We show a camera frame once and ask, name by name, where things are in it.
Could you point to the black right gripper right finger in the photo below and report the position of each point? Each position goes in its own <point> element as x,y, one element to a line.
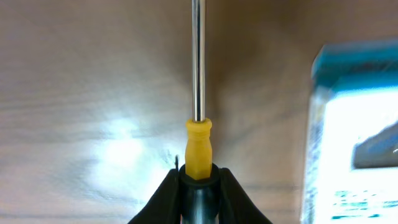
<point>235,205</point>

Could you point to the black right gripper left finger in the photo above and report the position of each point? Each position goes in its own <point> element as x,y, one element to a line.
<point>164,206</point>

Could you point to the black yellow screwdriver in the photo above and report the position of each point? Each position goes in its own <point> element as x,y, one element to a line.
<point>197,177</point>

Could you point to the blue white drill bit box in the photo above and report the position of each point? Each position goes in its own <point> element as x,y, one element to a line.
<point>351,153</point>

